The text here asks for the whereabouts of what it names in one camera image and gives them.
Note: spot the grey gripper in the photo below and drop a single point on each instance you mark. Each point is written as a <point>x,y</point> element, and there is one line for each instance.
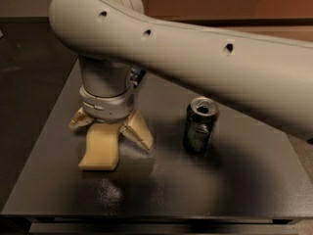
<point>105,108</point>

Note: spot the yellow curved sponge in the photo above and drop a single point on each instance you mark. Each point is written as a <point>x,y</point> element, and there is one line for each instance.
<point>102,151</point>

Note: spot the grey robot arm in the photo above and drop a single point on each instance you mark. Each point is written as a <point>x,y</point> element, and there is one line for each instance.
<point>265,77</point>

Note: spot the blue chip bag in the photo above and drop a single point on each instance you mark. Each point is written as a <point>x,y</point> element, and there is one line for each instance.
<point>137,75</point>

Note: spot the green soda can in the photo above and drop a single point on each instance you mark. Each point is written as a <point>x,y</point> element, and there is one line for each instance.
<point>202,116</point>

